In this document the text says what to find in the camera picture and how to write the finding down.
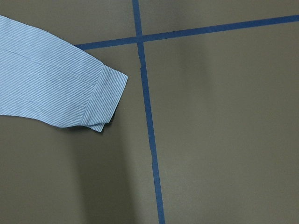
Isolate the blue striped button-up shirt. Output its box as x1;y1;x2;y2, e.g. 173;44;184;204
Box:
0;16;128;132

